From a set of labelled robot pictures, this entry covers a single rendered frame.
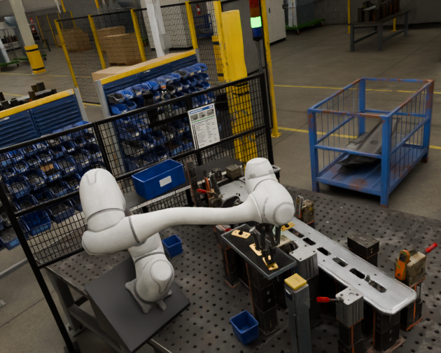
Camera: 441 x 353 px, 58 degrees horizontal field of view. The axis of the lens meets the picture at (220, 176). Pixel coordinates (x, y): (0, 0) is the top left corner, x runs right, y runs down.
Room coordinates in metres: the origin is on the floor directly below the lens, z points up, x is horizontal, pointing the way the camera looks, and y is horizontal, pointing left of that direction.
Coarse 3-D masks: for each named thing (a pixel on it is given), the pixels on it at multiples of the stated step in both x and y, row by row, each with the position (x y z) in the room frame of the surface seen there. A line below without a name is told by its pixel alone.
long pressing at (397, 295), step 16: (224, 192) 2.24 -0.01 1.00; (240, 192) 2.20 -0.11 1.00; (304, 224) 1.74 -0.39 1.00; (320, 240) 1.58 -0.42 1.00; (320, 256) 1.46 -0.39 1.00; (336, 256) 1.44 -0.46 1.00; (352, 256) 1.42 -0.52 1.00; (336, 272) 1.34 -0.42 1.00; (368, 272) 1.30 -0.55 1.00; (384, 272) 1.29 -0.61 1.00; (368, 288) 1.22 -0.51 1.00; (384, 288) 1.21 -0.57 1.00; (400, 288) 1.19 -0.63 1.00; (368, 304) 1.14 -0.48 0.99; (384, 304) 1.12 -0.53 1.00; (400, 304) 1.11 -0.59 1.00
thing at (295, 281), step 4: (292, 276) 1.18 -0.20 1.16; (296, 276) 1.18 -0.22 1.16; (284, 280) 1.17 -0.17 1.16; (288, 280) 1.16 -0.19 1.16; (292, 280) 1.16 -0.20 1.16; (296, 280) 1.15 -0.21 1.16; (300, 280) 1.15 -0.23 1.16; (304, 280) 1.15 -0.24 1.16; (288, 284) 1.14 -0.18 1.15; (292, 284) 1.14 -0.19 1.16; (296, 284) 1.13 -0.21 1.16; (300, 284) 1.13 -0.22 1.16; (292, 288) 1.13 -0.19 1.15; (296, 288) 1.12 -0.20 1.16
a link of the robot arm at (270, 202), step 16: (256, 192) 1.13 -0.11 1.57; (272, 192) 1.10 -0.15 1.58; (176, 208) 1.21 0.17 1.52; (192, 208) 1.18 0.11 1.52; (208, 208) 1.16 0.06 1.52; (224, 208) 1.13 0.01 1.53; (240, 208) 1.11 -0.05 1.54; (256, 208) 1.08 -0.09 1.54; (272, 208) 1.05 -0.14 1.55; (288, 208) 1.05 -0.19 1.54; (144, 224) 1.17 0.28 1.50; (160, 224) 1.18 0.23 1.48; (176, 224) 1.19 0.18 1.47; (192, 224) 1.17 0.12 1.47; (208, 224) 1.14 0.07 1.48; (224, 224) 1.11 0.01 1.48
